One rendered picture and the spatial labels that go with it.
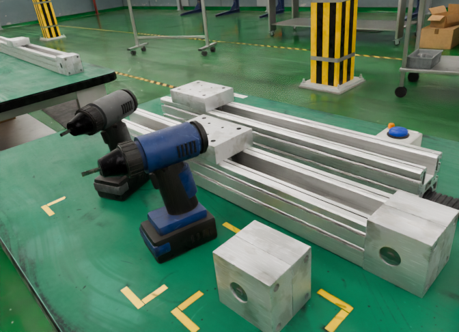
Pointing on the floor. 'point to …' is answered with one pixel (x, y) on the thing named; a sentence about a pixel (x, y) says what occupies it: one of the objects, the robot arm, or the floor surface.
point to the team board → (166, 36)
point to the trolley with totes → (429, 57)
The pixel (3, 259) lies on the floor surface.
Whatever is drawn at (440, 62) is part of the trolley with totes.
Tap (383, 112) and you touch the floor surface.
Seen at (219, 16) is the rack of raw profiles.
